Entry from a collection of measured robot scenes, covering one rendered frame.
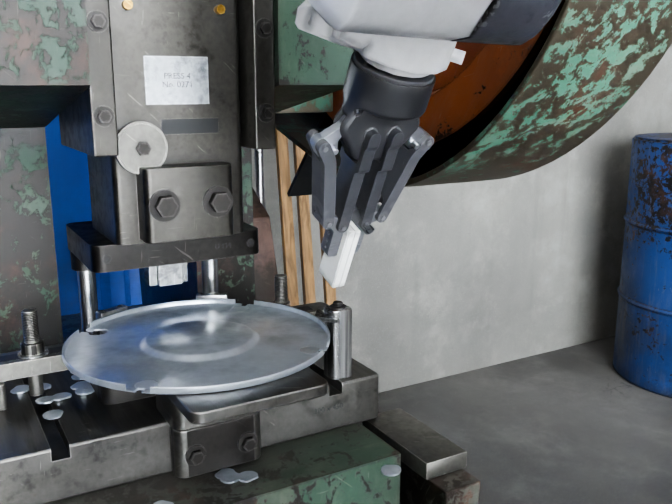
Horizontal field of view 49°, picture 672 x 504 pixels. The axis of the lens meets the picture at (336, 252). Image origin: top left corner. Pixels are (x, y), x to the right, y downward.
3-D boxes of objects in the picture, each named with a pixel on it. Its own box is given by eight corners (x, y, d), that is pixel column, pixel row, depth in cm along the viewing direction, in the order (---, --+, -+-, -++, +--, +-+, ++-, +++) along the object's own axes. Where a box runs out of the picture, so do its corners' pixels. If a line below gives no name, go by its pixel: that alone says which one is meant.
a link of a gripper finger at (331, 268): (355, 231, 71) (348, 232, 71) (338, 287, 75) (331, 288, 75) (340, 214, 73) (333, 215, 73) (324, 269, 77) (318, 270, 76)
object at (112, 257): (263, 273, 90) (262, 229, 89) (95, 296, 81) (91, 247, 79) (215, 248, 104) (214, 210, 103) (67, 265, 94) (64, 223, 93)
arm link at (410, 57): (488, 22, 59) (465, 85, 62) (403, -33, 67) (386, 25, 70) (358, 15, 52) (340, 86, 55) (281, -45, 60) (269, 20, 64)
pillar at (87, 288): (102, 344, 95) (94, 237, 92) (84, 346, 94) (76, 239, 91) (98, 339, 97) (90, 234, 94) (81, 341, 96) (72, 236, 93)
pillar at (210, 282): (222, 323, 103) (218, 225, 100) (207, 326, 102) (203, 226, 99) (216, 319, 105) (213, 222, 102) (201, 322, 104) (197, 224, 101)
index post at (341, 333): (353, 376, 92) (354, 302, 90) (332, 381, 91) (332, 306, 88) (342, 369, 94) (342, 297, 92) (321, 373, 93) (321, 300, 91)
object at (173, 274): (190, 282, 91) (188, 253, 90) (151, 287, 89) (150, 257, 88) (181, 276, 94) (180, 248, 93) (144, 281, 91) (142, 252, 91)
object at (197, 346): (2, 380, 72) (1, 372, 72) (143, 298, 99) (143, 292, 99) (286, 409, 65) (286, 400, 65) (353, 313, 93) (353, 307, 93)
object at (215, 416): (332, 504, 74) (332, 378, 71) (198, 546, 67) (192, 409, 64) (236, 411, 95) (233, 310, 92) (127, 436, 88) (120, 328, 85)
